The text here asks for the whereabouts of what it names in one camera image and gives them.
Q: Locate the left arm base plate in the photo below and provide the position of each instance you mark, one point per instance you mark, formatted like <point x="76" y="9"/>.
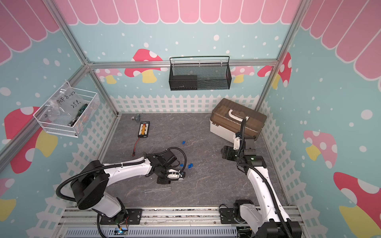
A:
<point x="125" y="217"/>

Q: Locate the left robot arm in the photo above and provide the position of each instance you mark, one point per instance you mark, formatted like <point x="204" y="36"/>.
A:
<point x="88" y="188"/>

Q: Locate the clear test tube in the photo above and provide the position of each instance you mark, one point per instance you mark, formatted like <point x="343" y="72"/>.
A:
<point x="157" y="189"/>

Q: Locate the clear plastic bag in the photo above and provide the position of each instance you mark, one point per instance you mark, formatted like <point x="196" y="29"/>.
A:
<point x="66" y="102"/>

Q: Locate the brown lid storage box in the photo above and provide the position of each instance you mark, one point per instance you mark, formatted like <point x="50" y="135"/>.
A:
<point x="227" y="116"/>

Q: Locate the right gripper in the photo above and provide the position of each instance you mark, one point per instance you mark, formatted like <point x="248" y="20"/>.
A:
<point x="227" y="152"/>

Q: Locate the small grey metal bracket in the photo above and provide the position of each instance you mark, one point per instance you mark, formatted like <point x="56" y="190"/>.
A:
<point x="136" y="118"/>

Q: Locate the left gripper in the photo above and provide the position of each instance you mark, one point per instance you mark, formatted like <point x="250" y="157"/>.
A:
<point x="165" y="181"/>

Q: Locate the black box in mesh basket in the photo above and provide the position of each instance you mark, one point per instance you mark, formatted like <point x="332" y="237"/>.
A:
<point x="183" y="82"/>

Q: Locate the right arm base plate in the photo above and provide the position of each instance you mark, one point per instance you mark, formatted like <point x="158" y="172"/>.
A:
<point x="230" y="215"/>

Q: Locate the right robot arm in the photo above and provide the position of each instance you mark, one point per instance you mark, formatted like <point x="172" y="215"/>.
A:
<point x="270" y="220"/>

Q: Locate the black wire mesh basket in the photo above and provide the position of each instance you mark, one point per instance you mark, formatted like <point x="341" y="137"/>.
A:
<point x="213" y="72"/>

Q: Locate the black box with orange connectors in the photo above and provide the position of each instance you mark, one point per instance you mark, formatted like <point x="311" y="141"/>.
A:
<point x="143" y="129"/>

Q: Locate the white wire basket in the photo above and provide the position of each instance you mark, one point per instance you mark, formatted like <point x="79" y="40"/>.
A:
<point x="59" y="127"/>

